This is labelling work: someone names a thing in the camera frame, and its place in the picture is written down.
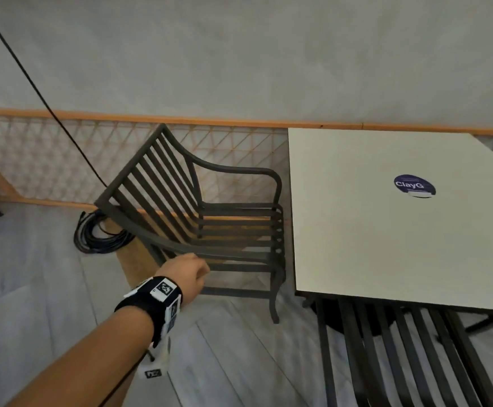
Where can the person's left hand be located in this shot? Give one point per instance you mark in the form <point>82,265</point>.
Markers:
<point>185,275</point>

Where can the dark slatted metal armchair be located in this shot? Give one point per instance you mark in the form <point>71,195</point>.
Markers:
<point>394,360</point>
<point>229,245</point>

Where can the round blue sticker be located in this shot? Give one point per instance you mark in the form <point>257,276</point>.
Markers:
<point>414,186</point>

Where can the black table base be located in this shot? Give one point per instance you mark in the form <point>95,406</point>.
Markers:
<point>335,313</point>

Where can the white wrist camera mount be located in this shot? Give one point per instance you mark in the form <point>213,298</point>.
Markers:
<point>157,364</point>

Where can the person's left forearm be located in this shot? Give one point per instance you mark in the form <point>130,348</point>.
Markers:
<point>89,360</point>

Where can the person's left fingers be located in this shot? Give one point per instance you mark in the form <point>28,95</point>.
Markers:
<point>204,273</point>

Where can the black wrist band with markers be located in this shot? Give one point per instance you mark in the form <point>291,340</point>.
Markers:
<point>153,298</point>

